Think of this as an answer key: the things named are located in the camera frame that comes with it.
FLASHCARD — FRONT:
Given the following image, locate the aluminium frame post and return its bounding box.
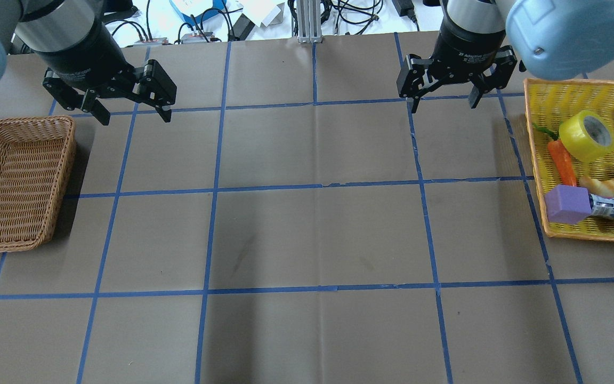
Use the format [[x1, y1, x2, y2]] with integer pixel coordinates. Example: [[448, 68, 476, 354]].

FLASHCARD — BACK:
[[287, 1, 322, 44]]

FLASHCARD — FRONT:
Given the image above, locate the yellow wicker basket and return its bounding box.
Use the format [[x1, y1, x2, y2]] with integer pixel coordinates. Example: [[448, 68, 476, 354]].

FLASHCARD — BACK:
[[523, 78, 614, 242]]

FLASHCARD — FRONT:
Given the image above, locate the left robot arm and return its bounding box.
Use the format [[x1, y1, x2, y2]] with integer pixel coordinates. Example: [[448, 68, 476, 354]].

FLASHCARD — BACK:
[[0, 1, 177, 125]]

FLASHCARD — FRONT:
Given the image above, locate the purple cube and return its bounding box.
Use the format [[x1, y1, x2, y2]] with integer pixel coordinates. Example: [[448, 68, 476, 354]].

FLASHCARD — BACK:
[[544, 185, 592, 225]]

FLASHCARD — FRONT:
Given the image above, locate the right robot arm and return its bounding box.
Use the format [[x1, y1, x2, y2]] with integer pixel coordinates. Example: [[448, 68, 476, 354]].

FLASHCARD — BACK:
[[395, 1, 614, 113]]

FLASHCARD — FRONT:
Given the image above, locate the brown wicker basket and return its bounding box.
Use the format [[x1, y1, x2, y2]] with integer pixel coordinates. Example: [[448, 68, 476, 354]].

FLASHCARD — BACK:
[[0, 116, 76, 253]]

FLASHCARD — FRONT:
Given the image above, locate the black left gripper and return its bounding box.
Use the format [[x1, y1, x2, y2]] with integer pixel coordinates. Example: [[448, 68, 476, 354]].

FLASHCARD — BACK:
[[30, 19, 177, 126]]

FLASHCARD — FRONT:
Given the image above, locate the orange toy carrot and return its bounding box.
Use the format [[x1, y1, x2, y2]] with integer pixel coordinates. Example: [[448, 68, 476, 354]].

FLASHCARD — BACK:
[[533, 123, 578, 187]]

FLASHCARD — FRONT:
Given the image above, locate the blue box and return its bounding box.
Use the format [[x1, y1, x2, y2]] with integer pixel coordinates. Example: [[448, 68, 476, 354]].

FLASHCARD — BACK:
[[169, 0, 225, 24]]

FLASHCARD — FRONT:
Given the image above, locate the yellow tape roll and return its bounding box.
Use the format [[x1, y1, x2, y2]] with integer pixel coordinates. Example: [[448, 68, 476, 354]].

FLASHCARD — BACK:
[[559, 110, 614, 163]]

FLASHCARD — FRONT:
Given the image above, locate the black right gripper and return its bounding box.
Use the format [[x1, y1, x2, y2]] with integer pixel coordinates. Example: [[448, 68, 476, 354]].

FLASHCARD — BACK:
[[397, 14, 518, 114]]

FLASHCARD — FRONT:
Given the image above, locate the small printed can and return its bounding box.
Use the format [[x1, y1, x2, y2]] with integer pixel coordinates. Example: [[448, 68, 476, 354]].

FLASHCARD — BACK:
[[589, 194, 614, 220]]

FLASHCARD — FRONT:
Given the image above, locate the black power adapter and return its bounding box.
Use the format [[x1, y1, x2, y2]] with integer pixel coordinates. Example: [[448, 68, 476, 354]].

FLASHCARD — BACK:
[[391, 0, 416, 19]]

